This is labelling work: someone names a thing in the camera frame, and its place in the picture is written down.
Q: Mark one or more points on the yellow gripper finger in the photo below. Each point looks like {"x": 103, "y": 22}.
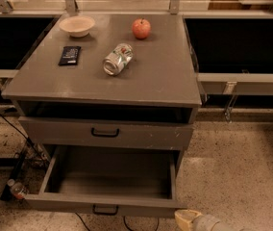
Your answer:
{"x": 185, "y": 218}

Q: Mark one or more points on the grey drawer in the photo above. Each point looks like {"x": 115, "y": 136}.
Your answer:
{"x": 109, "y": 182}
{"x": 109, "y": 133}

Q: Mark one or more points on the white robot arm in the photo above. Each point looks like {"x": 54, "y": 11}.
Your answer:
{"x": 211, "y": 223}

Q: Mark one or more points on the grey top drawer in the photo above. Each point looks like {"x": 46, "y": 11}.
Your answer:
{"x": 109, "y": 133}

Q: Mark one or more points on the grey drawer cabinet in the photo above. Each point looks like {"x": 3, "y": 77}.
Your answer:
{"x": 157, "y": 85}

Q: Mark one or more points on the plastic bottle on floor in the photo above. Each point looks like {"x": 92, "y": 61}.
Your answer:
{"x": 17, "y": 189}

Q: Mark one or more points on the silver soda can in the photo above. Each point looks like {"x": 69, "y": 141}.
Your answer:
{"x": 118, "y": 59}

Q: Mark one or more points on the black bar on floor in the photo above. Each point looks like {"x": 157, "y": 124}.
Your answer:
{"x": 6, "y": 193}

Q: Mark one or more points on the red apple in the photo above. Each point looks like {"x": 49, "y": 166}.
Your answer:
{"x": 141, "y": 28}

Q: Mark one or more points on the black snack bar packet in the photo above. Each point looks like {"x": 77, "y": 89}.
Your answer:
{"x": 70, "y": 55}

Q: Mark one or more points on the beige bowl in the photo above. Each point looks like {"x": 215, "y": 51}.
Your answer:
{"x": 77, "y": 26}

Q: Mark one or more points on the metal railing frame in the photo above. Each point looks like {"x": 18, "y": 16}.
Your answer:
{"x": 175, "y": 4}

